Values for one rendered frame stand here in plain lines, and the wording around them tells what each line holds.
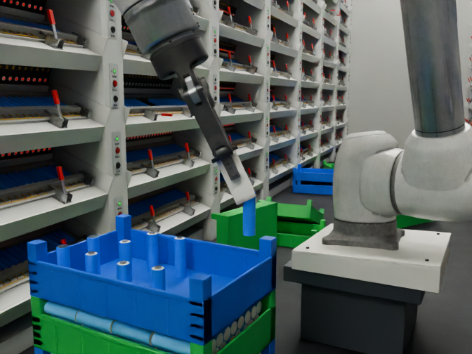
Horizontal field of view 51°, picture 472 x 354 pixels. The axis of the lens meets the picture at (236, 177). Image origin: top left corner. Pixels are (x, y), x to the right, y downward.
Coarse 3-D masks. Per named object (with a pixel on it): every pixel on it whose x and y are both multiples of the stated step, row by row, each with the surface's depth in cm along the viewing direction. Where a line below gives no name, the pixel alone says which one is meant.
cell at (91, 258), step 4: (88, 252) 69; (92, 252) 69; (96, 252) 69; (88, 256) 68; (92, 256) 68; (96, 256) 69; (88, 260) 68; (92, 260) 68; (96, 260) 69; (88, 264) 68; (92, 264) 68; (96, 264) 69; (88, 268) 68; (92, 268) 68; (96, 268) 69; (88, 272) 68; (92, 272) 68; (96, 272) 69
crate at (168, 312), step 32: (128, 224) 85; (32, 256) 69; (160, 256) 84; (192, 256) 80; (224, 256) 77; (256, 256) 74; (32, 288) 70; (64, 288) 67; (96, 288) 64; (128, 288) 61; (192, 288) 56; (224, 288) 60; (256, 288) 68; (128, 320) 62; (160, 320) 59; (192, 320) 57; (224, 320) 60
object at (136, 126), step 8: (128, 88) 173; (136, 88) 178; (144, 88) 183; (152, 88) 189; (160, 88) 195; (176, 88) 204; (176, 96) 204; (128, 112) 144; (128, 120) 150; (136, 120) 154; (144, 120) 157; (160, 120) 165; (168, 120) 169; (176, 120) 174; (184, 120) 180; (192, 120) 187; (128, 128) 147; (136, 128) 152; (144, 128) 156; (152, 128) 161; (160, 128) 166; (168, 128) 171; (176, 128) 177; (184, 128) 183; (192, 128) 190; (128, 136) 150
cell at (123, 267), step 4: (116, 264) 65; (120, 264) 64; (124, 264) 64; (128, 264) 64; (120, 268) 64; (124, 268) 64; (128, 268) 65; (120, 272) 64; (124, 272) 64; (128, 272) 65; (120, 276) 64; (124, 276) 64; (128, 276) 65; (124, 280) 64; (128, 280) 65
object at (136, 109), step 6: (132, 108) 156; (138, 108) 159; (144, 108) 162; (150, 108) 166; (156, 108) 169; (162, 108) 173; (168, 108) 177; (174, 108) 181; (180, 108) 185; (144, 114) 160
